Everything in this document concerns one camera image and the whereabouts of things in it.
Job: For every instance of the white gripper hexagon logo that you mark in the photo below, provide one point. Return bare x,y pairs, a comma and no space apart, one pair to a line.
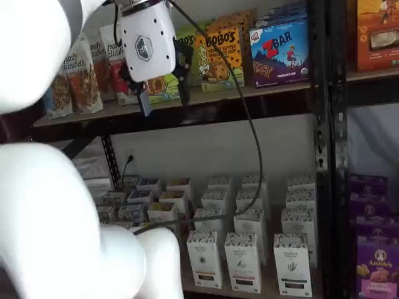
146,46

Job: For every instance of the white box green strip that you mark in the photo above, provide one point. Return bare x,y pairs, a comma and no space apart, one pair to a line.
297,221
291,264
299,199
300,182

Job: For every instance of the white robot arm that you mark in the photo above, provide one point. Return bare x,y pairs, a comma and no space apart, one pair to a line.
46,218

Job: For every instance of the green Bobo's apple pie box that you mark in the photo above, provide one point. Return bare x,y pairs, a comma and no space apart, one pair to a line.
193,26
162,93

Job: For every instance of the black metal shelf rack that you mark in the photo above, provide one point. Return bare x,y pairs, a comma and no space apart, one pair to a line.
218,112
338,155

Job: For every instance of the yellow Bobo's peanut butter box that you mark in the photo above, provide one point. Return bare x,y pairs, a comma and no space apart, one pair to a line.
237,18
218,68

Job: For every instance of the purely elizabeth yellow box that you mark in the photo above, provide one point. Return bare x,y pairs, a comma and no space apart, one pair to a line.
171,197
160,211
179,183

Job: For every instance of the blue oatmeal box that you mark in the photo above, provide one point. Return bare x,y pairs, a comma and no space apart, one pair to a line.
149,183
131,211
140,196

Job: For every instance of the green oatmeal box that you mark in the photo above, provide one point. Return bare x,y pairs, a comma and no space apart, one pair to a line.
129,183
113,197
106,213

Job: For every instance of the white box orange strip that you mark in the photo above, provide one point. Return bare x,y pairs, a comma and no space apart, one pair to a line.
204,258
205,213
215,197
219,182

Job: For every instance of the blue Z Bar box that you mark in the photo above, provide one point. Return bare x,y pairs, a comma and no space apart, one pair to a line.
280,56
280,15

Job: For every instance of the purple Annie's box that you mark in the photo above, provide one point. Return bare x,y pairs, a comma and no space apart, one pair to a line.
377,274
371,205
377,227
368,185

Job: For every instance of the orange cereal box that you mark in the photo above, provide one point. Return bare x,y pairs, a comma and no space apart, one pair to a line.
377,31

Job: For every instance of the granola bag red label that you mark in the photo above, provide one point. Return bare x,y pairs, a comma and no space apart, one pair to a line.
113,78

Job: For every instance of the purely elizabeth granola bag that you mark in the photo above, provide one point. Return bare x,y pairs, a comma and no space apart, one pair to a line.
59,99
99,74

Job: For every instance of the granola bag orange label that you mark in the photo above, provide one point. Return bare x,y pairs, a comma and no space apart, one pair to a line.
82,87

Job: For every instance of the white paper bag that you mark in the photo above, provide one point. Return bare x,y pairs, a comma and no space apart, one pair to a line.
90,162
98,188

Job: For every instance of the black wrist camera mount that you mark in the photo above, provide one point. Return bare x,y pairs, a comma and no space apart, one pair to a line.
182,59

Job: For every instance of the white wall outlet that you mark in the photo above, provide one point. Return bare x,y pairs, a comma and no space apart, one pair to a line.
128,152

